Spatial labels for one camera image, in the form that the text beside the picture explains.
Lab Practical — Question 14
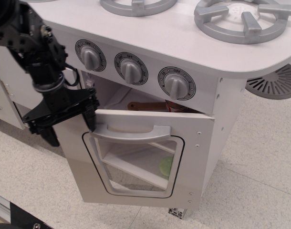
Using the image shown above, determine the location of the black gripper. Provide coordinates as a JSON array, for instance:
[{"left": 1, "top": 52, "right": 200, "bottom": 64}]
[{"left": 22, "top": 87, "right": 99, "bottom": 146}]

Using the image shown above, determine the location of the grey oven door handle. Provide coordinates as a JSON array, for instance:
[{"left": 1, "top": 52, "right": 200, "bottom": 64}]
[{"left": 91, "top": 124, "right": 171, "bottom": 144}]

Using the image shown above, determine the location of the white oven door with window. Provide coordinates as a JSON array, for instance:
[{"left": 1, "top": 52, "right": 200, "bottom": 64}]
[{"left": 54, "top": 109, "right": 215, "bottom": 209}]

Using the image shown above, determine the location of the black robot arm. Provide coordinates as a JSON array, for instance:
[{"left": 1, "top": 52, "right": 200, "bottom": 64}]
[{"left": 0, "top": 0, "right": 99, "bottom": 147}]

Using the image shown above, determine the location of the green toy in oven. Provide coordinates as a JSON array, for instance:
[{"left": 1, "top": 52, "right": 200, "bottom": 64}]
[{"left": 159, "top": 156, "right": 173, "bottom": 176}]

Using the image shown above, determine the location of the wooden spoon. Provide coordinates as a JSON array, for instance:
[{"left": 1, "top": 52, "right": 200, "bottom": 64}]
[{"left": 127, "top": 102, "right": 167, "bottom": 111}]

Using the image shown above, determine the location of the white left cabinet door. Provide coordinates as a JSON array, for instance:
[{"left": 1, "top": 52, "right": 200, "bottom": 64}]
[{"left": 0, "top": 79, "right": 25, "bottom": 130}]

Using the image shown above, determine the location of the grey left stove knob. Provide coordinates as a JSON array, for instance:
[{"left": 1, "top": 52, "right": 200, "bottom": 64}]
[{"left": 75, "top": 40, "right": 106, "bottom": 72}]

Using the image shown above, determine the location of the grey stove knob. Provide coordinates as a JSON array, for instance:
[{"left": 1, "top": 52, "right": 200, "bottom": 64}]
[
  {"left": 114, "top": 52, "right": 148, "bottom": 85},
  {"left": 75, "top": 40, "right": 106, "bottom": 72},
  {"left": 158, "top": 67, "right": 197, "bottom": 101}
]

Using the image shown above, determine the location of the grey middle stove knob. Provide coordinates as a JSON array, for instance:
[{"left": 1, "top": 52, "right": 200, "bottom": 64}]
[{"left": 114, "top": 52, "right": 148, "bottom": 85}]

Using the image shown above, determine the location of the red toy can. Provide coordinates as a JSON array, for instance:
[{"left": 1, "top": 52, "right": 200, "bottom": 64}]
[{"left": 166, "top": 100, "right": 188, "bottom": 113}]

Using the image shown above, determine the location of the white toy kitchen stove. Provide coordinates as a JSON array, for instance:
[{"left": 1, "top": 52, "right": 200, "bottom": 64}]
[{"left": 0, "top": 0, "right": 291, "bottom": 209}]

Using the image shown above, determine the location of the grey right stove knob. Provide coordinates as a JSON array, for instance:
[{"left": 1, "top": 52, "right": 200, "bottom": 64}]
[{"left": 158, "top": 67, "right": 197, "bottom": 101}]

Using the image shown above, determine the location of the grey left burner grate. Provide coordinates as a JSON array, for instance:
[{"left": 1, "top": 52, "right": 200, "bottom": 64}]
[{"left": 100, "top": 0, "right": 177, "bottom": 17}]

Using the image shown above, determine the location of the grey burner grate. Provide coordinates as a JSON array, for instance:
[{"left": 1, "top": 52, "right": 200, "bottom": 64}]
[
  {"left": 100, "top": 0, "right": 177, "bottom": 17},
  {"left": 194, "top": 0, "right": 291, "bottom": 44}
]

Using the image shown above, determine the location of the aluminium extrusion foot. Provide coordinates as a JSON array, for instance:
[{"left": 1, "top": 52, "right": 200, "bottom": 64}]
[{"left": 168, "top": 208, "right": 187, "bottom": 219}]

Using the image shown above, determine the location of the grey right burner grate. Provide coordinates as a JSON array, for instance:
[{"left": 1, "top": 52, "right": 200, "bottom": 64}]
[{"left": 194, "top": 0, "right": 291, "bottom": 44}]

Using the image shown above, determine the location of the grey slotted round disc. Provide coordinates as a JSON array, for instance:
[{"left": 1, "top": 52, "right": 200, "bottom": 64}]
[{"left": 246, "top": 64, "right": 291, "bottom": 100}]

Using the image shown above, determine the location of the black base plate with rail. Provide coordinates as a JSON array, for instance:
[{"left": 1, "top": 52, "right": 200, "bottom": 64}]
[{"left": 0, "top": 196, "right": 52, "bottom": 229}]

